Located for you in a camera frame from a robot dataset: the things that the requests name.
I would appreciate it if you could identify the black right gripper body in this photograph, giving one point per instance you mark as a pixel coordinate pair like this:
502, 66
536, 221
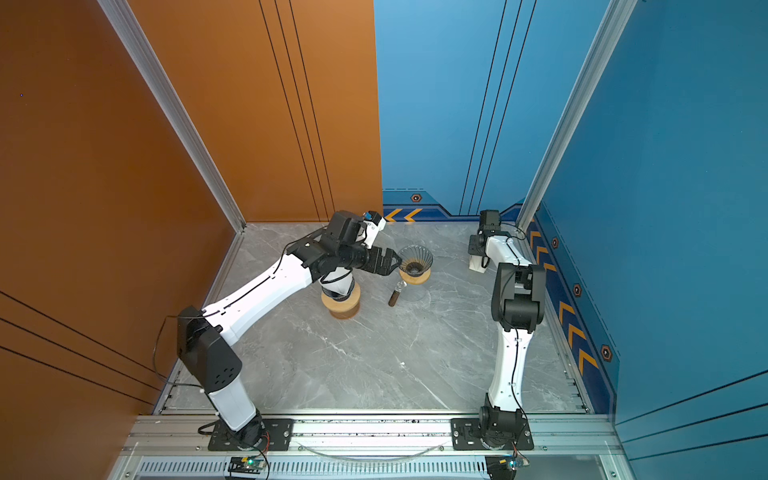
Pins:
474, 245

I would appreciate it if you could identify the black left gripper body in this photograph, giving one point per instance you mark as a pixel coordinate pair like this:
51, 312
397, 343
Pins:
355, 257

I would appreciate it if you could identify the white paper coffee filter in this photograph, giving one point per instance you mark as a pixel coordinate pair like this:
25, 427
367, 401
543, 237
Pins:
338, 284

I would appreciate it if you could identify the grey ribbed glass dripper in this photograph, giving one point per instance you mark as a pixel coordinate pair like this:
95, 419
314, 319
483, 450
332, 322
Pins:
417, 260

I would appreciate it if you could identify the coffee filter paper pack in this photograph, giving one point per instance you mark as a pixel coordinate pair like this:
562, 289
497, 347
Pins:
478, 263

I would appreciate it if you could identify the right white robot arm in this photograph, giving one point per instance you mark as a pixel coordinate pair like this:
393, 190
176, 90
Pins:
517, 307

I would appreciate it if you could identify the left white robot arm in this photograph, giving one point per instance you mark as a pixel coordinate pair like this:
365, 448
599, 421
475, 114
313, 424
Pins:
206, 337

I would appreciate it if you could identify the right green circuit board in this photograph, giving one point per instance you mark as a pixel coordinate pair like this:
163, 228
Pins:
504, 467

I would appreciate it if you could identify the green circuit board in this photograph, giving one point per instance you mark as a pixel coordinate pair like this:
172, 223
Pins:
504, 467
248, 467

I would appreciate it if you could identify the left green circuit board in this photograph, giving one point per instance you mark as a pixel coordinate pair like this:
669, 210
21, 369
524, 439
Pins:
248, 467

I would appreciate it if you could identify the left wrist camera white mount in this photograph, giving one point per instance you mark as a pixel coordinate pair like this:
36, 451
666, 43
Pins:
373, 224

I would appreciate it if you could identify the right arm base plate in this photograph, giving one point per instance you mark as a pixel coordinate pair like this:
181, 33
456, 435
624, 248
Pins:
468, 434

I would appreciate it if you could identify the left aluminium corner post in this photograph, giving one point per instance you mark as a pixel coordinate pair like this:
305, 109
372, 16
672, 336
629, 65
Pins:
126, 25

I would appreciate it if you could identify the aluminium corner post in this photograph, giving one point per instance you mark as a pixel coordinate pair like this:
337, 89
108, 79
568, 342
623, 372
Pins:
609, 32
126, 25

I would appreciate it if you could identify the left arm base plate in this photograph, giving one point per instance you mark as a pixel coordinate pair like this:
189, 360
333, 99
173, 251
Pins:
259, 435

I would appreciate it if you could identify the right aluminium corner post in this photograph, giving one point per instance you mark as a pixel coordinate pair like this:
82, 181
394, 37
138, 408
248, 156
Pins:
609, 32

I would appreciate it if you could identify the front aluminium rail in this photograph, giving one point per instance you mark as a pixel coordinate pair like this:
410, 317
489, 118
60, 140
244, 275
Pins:
373, 445

